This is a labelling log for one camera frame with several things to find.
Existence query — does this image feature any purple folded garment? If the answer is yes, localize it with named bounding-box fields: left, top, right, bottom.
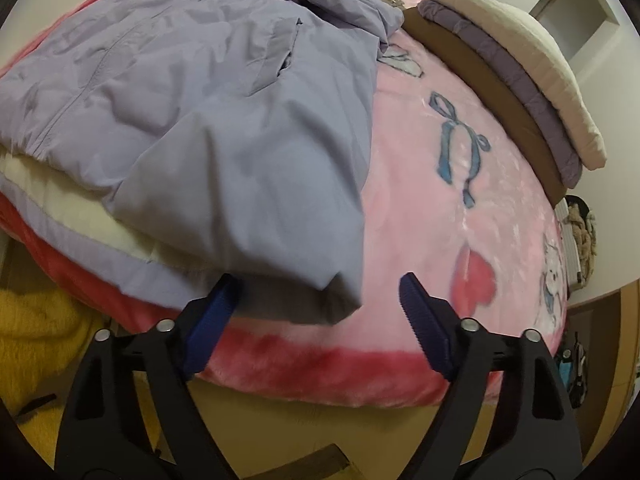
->
left=417, top=0, right=583, bottom=188

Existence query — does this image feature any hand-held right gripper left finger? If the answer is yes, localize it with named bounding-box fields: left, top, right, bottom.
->
left=55, top=274, right=245, bottom=480

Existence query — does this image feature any pink printed blanket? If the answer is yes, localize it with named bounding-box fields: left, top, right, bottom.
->
left=0, top=0, right=571, bottom=408

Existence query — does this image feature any brown folded garment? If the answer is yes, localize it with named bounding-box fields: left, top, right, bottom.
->
left=402, top=7, right=568, bottom=206

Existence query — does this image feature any open bag of clothes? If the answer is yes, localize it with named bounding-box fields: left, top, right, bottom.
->
left=557, top=195, right=598, bottom=288

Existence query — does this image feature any cream folded quilt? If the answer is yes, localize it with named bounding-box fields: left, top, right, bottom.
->
left=420, top=0, right=608, bottom=170

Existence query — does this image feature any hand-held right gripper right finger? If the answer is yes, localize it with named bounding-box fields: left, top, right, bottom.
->
left=398, top=272, right=583, bottom=480

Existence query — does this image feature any yellow fleece garment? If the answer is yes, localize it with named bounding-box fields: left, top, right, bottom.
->
left=0, top=285, right=166, bottom=461

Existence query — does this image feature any wooden shelf unit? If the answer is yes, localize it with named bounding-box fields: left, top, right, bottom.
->
left=567, top=280, right=640, bottom=411

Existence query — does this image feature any blue bag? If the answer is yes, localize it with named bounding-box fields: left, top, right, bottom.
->
left=555, top=332, right=591, bottom=408

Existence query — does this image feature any lilac zip jacket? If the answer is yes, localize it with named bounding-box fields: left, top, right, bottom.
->
left=0, top=0, right=406, bottom=326

